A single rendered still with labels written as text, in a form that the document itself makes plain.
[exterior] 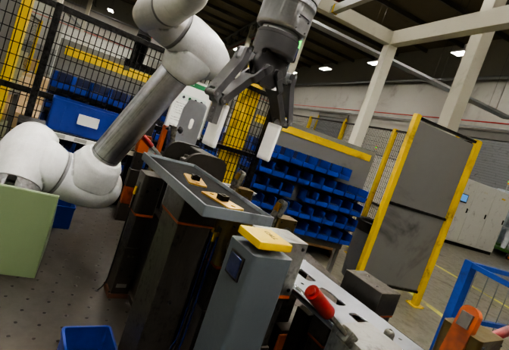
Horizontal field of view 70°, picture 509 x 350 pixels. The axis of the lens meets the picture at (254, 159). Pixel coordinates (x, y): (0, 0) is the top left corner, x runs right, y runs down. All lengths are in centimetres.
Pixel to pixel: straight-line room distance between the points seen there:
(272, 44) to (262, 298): 38
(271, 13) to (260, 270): 39
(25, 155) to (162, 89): 44
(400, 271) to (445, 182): 111
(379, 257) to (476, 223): 890
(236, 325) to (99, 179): 86
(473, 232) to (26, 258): 1243
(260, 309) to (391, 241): 375
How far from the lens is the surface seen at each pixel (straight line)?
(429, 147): 425
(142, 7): 108
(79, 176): 130
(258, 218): 62
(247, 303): 53
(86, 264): 137
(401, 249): 438
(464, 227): 1264
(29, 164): 126
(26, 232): 119
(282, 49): 61
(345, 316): 83
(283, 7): 61
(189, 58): 112
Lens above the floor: 130
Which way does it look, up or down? 4 degrees down
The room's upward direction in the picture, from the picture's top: 19 degrees clockwise
